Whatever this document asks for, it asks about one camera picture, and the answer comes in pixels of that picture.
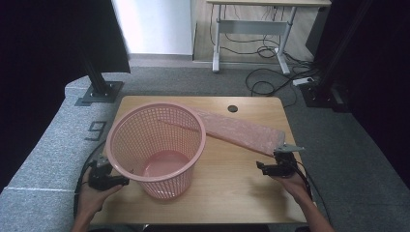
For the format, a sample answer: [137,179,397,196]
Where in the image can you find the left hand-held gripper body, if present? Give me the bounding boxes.
[87,154,114,191]

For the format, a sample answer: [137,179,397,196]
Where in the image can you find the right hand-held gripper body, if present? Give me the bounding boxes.
[273,143,306,178]

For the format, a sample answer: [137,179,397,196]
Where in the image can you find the pink plastic trash bag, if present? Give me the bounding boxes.
[190,105,287,158]

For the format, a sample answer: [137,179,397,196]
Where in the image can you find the pink plastic mesh basket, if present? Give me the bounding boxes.
[104,101,207,200]

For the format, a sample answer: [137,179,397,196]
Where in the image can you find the person's left hand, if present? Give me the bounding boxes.
[76,185,124,220]

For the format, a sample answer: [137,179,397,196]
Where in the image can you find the person's right hand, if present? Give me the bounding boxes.
[272,173,312,206]

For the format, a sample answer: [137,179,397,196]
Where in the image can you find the white power strip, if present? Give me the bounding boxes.
[292,76,314,87]

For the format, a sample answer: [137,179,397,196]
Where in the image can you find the black metal stand with plate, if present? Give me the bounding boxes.
[74,47,125,107]

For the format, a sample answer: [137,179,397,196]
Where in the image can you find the black curtain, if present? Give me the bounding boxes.
[306,0,410,188]
[0,0,132,191]

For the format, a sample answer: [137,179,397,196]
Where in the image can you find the white-framed wooden desk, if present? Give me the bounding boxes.
[206,0,333,75]

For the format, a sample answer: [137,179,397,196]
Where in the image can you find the white panel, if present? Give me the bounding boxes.
[110,0,194,56]

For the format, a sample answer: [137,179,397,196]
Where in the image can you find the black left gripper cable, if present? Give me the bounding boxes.
[73,141,107,220]

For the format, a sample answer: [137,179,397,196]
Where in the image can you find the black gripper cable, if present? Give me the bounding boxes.
[73,141,107,220]
[289,159,332,223]

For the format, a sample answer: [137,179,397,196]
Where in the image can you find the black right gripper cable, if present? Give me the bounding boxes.
[289,159,332,223]

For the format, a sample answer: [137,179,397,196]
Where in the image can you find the looped black floor cable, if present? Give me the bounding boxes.
[245,67,312,98]

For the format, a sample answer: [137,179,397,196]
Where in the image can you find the black cables under desk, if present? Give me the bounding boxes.
[209,4,288,61]

